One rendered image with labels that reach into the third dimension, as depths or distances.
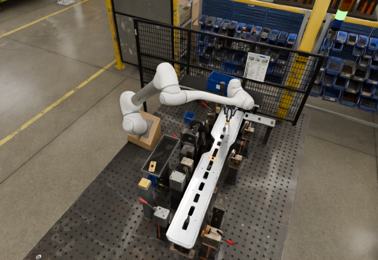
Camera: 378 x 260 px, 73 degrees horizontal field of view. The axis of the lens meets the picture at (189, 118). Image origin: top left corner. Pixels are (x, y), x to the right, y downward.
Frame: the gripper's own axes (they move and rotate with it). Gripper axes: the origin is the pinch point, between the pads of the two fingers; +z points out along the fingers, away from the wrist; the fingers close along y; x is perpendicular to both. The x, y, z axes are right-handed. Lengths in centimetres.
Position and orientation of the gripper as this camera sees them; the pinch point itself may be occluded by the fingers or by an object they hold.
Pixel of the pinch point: (228, 117)
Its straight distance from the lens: 237.4
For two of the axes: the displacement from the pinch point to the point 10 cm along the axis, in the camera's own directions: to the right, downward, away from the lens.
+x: 3.7, -6.2, 6.9
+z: -0.3, 7.3, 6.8
